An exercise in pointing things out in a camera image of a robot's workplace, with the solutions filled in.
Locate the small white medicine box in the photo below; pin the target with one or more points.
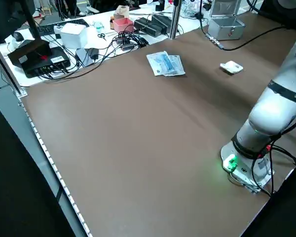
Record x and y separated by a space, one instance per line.
233 67

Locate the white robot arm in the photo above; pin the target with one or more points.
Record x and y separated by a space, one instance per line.
273 113

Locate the pink plastic box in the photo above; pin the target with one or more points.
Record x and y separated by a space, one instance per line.
123 24

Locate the black flat box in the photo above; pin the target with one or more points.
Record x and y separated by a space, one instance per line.
27 53

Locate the white blue mask packet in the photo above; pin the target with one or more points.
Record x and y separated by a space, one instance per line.
177 65
158 61

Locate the black usb hub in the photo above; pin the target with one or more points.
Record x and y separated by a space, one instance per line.
125 40

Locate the black power adapter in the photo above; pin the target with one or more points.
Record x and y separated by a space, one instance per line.
93 53

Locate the grey flat power bank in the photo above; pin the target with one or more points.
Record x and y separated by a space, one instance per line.
82 58

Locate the black power brick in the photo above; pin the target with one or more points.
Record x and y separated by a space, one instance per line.
161 22
145 26

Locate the black scissors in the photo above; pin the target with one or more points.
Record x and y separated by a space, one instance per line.
101 35

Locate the white side desk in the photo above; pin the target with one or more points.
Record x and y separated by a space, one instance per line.
140 11

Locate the white cube device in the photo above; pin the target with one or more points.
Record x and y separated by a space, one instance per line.
72 37

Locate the silver aluminium case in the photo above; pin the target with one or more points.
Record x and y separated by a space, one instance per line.
227 29

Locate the black keyboard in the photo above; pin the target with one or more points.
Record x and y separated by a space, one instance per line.
47 28

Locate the person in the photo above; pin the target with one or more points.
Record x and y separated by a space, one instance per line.
64 8

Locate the wooden stool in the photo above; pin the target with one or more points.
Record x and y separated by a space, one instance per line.
46 10

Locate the white grey small device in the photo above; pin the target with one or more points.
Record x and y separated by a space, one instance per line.
17 37

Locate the black monitor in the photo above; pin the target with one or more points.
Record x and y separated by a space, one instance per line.
5 17

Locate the black network switch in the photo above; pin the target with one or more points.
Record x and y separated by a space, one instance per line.
56 58

